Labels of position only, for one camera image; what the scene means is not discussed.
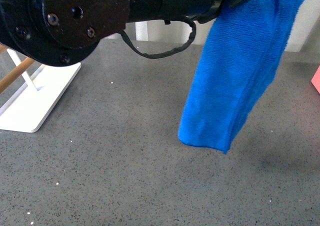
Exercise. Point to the blue microfiber cloth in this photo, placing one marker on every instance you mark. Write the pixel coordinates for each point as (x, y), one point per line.
(239, 61)

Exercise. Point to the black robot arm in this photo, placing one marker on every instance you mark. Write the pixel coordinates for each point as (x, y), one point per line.
(64, 32)

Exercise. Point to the white towel rack stand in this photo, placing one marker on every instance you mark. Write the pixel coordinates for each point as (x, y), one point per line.
(27, 109)

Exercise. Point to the pink plastic bin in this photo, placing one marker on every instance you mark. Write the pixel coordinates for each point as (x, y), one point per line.
(316, 80)

